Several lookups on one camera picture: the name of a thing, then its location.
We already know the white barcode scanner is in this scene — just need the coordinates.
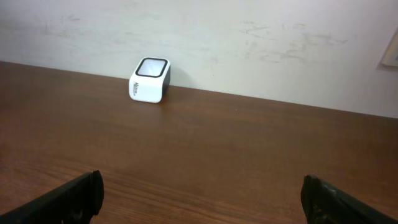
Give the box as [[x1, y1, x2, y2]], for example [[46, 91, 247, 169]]
[[129, 57, 171, 103]]

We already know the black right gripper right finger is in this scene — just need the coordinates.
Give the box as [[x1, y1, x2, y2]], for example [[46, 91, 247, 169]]
[[300, 175, 397, 224]]

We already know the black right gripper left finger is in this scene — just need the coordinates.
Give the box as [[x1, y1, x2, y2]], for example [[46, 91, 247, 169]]
[[1, 170, 104, 224]]

